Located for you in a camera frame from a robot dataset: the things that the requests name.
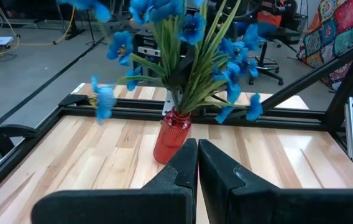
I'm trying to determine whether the black equipment cart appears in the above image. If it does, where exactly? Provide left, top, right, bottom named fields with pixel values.
left=132, top=29, right=165, bottom=78

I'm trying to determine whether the black curved cable hook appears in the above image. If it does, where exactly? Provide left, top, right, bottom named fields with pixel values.
left=0, top=124, right=39, bottom=158

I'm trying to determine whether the white frame bracket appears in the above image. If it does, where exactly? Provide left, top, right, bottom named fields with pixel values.
left=162, top=90, right=175, bottom=116

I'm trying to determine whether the red ribbed glass vase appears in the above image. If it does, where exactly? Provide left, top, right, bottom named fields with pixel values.
left=153, top=107, right=193, bottom=165

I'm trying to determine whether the colourful patchwork quilt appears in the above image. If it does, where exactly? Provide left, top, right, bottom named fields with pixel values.
left=296, top=0, right=353, bottom=91

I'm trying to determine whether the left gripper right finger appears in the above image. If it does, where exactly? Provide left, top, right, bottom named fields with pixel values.
left=198, top=139, right=353, bottom=224

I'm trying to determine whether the person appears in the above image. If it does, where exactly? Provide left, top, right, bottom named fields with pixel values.
left=237, top=0, right=298, bottom=40

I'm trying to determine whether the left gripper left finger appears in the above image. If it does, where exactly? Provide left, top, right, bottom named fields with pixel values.
left=30, top=138, right=199, bottom=224

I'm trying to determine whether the yellow floor cable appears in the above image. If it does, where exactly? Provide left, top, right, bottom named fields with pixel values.
left=0, top=0, right=76, bottom=65

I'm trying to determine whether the black office chair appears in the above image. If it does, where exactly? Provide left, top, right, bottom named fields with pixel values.
left=247, top=40, right=286, bottom=86

